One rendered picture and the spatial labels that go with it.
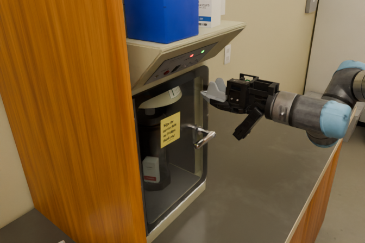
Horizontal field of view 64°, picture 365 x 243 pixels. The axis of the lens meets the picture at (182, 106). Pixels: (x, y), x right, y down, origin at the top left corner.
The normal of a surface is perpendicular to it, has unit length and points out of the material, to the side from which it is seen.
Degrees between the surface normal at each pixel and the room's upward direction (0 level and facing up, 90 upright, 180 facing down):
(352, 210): 0
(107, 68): 90
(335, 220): 0
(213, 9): 90
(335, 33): 90
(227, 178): 0
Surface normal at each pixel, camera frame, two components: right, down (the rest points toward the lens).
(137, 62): -0.61, 0.34
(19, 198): 0.80, 0.23
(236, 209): -0.02, -0.91
